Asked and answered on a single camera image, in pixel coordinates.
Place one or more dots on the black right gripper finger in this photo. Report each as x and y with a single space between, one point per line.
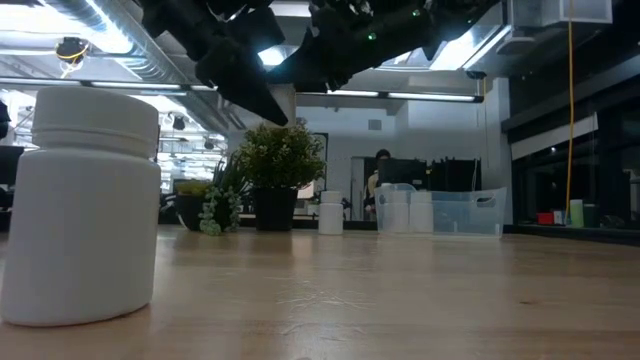
310 57
320 80

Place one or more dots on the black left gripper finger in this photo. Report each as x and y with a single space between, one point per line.
225 80
252 75

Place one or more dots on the clear plastic basket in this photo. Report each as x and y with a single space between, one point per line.
465 217

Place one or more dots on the black ceiling spotlight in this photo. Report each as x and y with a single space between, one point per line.
209 145
179 123

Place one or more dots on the long linear ceiling light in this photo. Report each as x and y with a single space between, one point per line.
430 96

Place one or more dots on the bushy potted plant black pot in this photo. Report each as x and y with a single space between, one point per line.
280 165

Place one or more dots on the person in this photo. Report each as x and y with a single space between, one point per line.
383 155

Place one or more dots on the small white pot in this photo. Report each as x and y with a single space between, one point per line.
313 208

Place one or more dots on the potted succulent plant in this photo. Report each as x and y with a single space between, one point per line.
210 220

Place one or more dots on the black monitor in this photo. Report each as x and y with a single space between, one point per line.
6 165

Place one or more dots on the light green cup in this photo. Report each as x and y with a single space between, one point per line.
576 213

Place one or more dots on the dark green cup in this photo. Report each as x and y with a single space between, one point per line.
591 216

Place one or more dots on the grey wall vent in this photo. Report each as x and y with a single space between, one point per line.
375 125

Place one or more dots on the black aluminium table frame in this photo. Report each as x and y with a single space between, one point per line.
575 235

